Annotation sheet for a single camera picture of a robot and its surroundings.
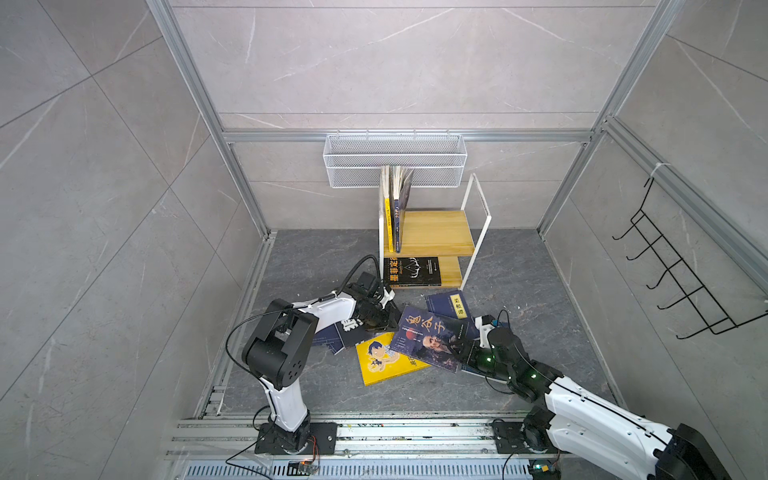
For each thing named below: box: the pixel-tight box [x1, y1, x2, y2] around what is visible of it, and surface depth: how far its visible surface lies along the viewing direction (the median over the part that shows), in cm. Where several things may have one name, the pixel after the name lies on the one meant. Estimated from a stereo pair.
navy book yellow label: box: [426, 290, 480, 338], surface depth 100 cm
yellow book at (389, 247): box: [383, 165, 394, 253], surface depth 78 cm
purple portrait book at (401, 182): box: [393, 166, 414, 254], surface depth 79 cm
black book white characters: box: [334, 318, 376, 348], surface depth 90 cm
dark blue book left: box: [312, 324, 345, 355], surface depth 90 cm
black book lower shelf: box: [383, 256, 442, 287], surface depth 103 cm
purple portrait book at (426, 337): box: [390, 306, 458, 374], surface depth 87 cm
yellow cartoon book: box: [356, 332, 432, 386], surface depth 87 cm
